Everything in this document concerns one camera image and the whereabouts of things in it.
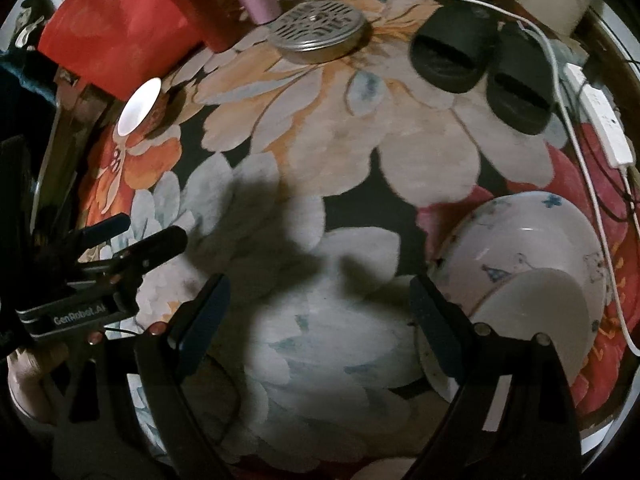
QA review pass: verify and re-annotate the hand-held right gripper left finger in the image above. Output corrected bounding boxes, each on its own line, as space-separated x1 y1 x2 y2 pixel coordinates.
52 274 232 480

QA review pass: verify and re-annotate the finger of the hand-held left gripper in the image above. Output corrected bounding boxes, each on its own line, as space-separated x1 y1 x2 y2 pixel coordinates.
102 225 189 283
75 212 133 257

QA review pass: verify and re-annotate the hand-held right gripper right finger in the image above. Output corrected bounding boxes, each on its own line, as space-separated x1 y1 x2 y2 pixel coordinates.
400 274 588 480

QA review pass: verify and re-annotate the white bear print plate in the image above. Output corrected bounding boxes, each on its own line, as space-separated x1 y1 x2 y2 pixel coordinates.
417 191 610 406

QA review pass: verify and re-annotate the person's left hand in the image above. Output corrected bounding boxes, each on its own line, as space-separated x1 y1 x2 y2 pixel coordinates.
7 322 168 411

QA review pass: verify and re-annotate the floral rug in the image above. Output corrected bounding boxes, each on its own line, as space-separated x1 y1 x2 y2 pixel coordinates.
75 0 636 476

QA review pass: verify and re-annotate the black slipper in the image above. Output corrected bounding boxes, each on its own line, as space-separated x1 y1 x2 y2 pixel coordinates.
409 0 502 94
485 22 567 137

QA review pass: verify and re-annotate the white power strip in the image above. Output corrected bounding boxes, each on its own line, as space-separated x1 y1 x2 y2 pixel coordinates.
565 62 637 167

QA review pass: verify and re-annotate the white cable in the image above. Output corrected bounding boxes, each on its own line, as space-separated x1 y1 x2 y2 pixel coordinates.
292 0 640 357

